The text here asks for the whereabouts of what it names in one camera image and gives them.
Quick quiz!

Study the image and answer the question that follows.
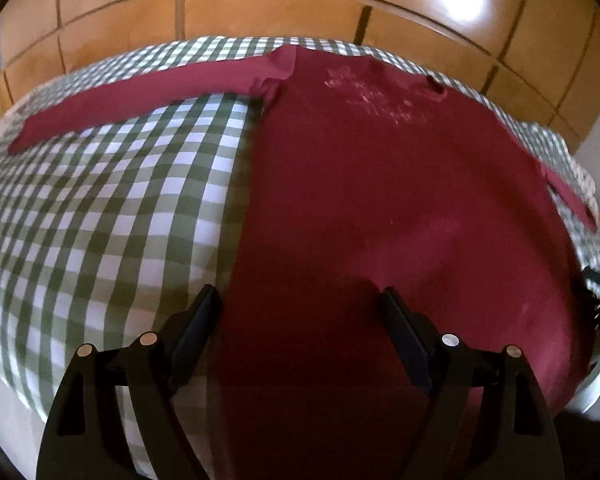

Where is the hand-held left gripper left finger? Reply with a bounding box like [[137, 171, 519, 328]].
[[36, 284, 224, 480]]

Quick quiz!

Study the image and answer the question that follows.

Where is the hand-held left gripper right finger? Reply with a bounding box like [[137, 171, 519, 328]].
[[381, 286, 566, 480]]

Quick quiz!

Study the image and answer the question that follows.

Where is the maroon shirt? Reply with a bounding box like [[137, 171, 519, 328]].
[[9, 46, 598, 480]]

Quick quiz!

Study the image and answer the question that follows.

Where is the green white checked blanket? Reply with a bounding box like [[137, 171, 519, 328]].
[[0, 35, 600, 466]]

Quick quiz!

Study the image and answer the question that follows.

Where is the wooden wardrobe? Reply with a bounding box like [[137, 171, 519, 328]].
[[0, 0, 600, 153]]

